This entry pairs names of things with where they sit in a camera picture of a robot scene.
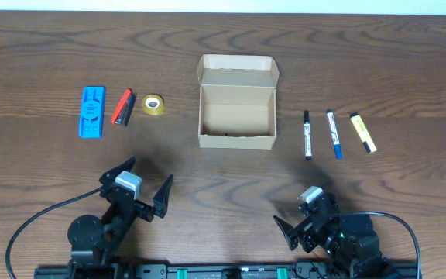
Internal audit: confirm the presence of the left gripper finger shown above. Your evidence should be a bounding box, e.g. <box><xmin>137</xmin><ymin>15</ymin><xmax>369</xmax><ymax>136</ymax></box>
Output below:
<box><xmin>153</xmin><ymin>174</ymin><xmax>173</xmax><ymax>219</ymax></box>
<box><xmin>99</xmin><ymin>157</ymin><xmax>136</xmax><ymax>183</ymax></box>

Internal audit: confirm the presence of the red black stapler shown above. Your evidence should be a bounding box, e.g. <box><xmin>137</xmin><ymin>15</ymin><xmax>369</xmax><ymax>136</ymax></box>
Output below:
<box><xmin>111</xmin><ymin>88</ymin><xmax>136</xmax><ymax>126</ymax></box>

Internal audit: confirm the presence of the yellow clear tape roll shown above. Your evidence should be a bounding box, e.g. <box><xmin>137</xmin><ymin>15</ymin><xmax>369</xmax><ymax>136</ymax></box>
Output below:
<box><xmin>142</xmin><ymin>94</ymin><xmax>164</xmax><ymax>115</ymax></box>

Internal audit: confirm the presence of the yellow highlighter pen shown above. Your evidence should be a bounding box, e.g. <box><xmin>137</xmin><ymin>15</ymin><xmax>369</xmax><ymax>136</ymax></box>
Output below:
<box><xmin>350</xmin><ymin>112</ymin><xmax>377</xmax><ymax>153</ymax></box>

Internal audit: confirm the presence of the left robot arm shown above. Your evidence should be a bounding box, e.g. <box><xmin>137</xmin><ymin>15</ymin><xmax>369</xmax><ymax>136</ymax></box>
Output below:
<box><xmin>67</xmin><ymin>157</ymin><xmax>173</xmax><ymax>278</ymax></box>

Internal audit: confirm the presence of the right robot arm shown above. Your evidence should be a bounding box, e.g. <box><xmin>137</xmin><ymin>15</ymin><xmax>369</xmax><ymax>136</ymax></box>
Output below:
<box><xmin>273</xmin><ymin>188</ymin><xmax>401</xmax><ymax>278</ymax></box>

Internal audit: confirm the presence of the blue whiteboard marker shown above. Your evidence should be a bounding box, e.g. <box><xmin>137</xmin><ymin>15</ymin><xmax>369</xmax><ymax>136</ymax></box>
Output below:
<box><xmin>326</xmin><ymin>109</ymin><xmax>343</xmax><ymax>160</ymax></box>

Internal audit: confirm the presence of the black whiteboard marker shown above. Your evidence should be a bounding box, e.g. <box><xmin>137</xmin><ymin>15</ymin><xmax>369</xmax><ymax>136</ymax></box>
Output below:
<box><xmin>304</xmin><ymin>110</ymin><xmax>312</xmax><ymax>160</ymax></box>

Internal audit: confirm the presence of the open cardboard box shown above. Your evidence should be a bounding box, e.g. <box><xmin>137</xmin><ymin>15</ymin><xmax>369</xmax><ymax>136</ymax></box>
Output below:
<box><xmin>197</xmin><ymin>54</ymin><xmax>280</xmax><ymax>150</ymax></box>

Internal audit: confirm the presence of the black mounting rail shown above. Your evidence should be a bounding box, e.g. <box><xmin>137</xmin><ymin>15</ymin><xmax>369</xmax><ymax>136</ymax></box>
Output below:
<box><xmin>33</xmin><ymin>261</ymin><xmax>420</xmax><ymax>279</ymax></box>

